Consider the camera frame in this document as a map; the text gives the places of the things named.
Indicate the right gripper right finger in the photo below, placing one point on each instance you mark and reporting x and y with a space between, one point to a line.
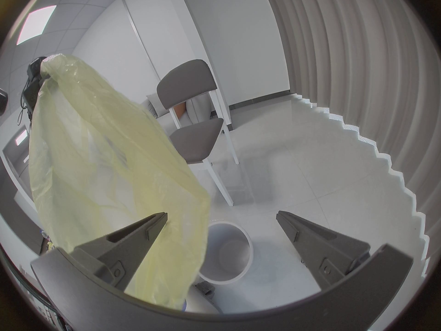
324 253

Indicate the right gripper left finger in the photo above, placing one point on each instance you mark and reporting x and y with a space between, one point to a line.
120 253

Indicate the yellow plastic bag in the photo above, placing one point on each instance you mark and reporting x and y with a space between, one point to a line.
103 157

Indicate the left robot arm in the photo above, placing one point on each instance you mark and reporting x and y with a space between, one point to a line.
31 93

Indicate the white trash bin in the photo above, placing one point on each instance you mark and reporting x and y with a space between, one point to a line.
230 250

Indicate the grey and white chair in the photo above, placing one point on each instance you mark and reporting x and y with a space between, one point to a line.
196 140

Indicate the white sofa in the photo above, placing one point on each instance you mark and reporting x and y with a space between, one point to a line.
162 123

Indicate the pale grey cushion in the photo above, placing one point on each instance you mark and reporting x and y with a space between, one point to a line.
153 104
199 109

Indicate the orange cushion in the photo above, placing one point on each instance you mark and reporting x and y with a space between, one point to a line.
180 109

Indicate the pale grey curtain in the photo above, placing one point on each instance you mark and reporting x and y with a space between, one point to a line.
361 81

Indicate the ceiling light panel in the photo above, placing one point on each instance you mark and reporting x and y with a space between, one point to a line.
36 24

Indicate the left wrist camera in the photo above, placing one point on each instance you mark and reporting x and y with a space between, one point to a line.
35 68

